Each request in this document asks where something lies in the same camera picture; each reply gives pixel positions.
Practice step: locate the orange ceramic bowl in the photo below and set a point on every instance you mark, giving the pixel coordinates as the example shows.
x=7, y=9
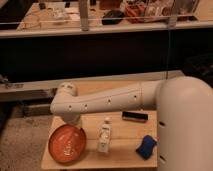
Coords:
x=67, y=143

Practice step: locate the wooden board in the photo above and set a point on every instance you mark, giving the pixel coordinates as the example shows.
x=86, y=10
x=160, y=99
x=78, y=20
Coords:
x=126, y=137

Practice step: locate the red box on bench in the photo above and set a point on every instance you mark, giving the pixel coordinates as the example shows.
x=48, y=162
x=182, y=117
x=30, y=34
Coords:
x=135, y=13

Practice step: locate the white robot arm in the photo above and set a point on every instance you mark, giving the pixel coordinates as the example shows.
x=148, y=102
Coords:
x=184, y=107

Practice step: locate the white tube bottle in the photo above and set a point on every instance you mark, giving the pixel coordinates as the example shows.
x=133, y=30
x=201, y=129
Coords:
x=105, y=136

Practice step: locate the grey metal post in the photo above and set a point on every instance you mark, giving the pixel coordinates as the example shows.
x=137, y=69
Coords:
x=83, y=9

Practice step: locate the black object on bench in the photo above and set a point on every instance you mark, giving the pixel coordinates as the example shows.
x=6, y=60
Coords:
x=112, y=17

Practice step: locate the black rectangular eraser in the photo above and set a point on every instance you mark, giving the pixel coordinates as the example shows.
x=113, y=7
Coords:
x=140, y=117

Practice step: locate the blue sponge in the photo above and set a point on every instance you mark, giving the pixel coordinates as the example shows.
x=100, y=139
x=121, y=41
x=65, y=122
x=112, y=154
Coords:
x=146, y=147

